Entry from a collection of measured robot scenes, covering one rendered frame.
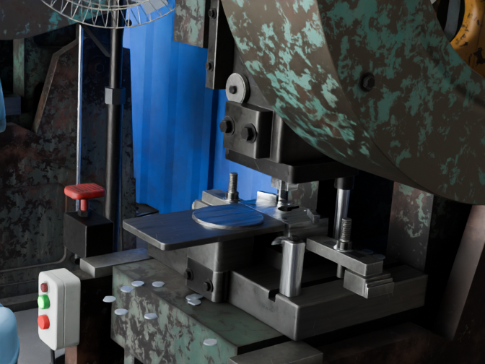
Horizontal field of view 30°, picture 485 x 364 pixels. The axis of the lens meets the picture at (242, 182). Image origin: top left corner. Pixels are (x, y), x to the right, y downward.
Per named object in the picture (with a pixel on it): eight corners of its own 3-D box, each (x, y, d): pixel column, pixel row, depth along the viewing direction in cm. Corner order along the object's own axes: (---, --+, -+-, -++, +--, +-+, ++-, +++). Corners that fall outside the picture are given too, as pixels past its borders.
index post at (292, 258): (289, 297, 143) (294, 240, 140) (276, 291, 145) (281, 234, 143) (302, 295, 144) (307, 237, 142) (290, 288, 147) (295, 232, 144)
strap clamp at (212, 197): (240, 237, 170) (244, 184, 168) (191, 212, 183) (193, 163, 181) (265, 232, 174) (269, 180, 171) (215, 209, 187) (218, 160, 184)
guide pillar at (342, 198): (338, 243, 161) (345, 167, 157) (329, 240, 163) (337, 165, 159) (347, 242, 162) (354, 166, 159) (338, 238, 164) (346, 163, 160)
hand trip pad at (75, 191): (75, 231, 173) (76, 193, 171) (60, 222, 178) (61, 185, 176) (107, 226, 178) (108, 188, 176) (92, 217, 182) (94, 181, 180)
